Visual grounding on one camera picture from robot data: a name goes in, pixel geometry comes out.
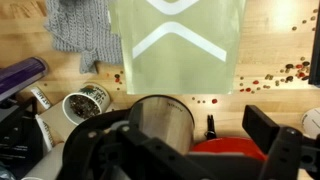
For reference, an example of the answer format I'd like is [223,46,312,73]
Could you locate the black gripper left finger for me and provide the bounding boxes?
[114,102,158,149]

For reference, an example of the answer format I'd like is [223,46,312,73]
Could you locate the small printed cup with seeds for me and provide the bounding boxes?
[61,82,112,126]

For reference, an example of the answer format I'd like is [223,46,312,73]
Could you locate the spilled dried beans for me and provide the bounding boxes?
[238,8,319,94]

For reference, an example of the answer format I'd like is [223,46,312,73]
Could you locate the purple pump bottle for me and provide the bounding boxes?
[0,56,49,103]

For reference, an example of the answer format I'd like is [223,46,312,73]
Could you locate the grey knitted cloth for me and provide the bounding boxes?
[44,0,124,75]

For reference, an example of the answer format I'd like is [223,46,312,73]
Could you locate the stainless steel electric kettle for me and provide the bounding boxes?
[128,94,195,156]

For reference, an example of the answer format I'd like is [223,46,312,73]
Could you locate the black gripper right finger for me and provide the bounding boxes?
[242,104,303,180]

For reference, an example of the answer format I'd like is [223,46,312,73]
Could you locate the large white paper cup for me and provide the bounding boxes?
[34,99,81,156]

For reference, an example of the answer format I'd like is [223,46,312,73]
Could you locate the red plate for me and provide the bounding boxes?
[190,136,268,163]

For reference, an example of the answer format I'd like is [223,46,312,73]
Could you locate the small black clip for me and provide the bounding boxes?
[204,114,218,139]

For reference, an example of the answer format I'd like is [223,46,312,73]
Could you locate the white box with green lid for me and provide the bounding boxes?
[108,0,247,95]

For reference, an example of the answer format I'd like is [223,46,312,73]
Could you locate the white lidded container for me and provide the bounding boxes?
[301,107,320,139]

